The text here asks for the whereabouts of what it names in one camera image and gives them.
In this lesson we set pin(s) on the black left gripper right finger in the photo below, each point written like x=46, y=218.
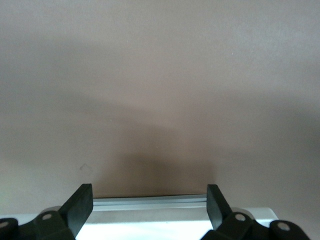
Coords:
x=217, y=212

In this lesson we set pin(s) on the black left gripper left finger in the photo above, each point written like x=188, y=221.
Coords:
x=75, y=212

